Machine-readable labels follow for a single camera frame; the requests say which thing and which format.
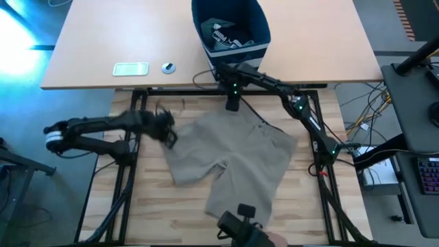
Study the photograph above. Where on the round grey desk grommet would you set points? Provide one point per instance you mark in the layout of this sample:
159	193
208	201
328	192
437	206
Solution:
168	68

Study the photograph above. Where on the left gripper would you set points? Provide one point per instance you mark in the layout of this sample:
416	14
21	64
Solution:
157	123

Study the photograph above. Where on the navy Puma boxer briefs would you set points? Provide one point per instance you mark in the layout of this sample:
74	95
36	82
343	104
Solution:
226	37

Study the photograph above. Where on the backlit keyboard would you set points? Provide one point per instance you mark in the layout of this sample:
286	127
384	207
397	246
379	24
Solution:
430	175

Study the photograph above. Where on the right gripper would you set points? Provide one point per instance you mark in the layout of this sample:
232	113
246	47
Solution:
233	103

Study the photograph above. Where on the black pole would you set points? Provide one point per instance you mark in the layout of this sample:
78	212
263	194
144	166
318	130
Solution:
416	56

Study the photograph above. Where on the black office desk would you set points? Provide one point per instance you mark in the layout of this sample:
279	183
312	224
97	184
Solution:
408	109

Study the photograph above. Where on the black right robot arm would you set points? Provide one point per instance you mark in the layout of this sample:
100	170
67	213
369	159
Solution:
308	120

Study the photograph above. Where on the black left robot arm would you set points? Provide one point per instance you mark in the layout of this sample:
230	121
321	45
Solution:
96	125

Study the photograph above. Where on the grey metal table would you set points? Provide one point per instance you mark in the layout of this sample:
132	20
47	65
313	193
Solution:
24	164

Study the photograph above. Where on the black metal table frame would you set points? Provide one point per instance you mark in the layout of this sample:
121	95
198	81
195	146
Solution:
185	92

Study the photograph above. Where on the person's hand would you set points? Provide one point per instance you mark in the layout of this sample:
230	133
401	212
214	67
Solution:
278	240

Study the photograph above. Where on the white box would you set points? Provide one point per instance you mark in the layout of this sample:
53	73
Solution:
380	175

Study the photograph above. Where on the khaki shorts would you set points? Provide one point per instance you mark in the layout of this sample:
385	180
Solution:
233	151

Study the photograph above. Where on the black handheld device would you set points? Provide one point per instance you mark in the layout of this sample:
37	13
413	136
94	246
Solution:
240	226

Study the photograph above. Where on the navy white striped fabric bin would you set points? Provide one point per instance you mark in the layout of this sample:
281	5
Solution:
233	10

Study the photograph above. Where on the light wooden desk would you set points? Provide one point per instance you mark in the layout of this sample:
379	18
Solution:
120	34

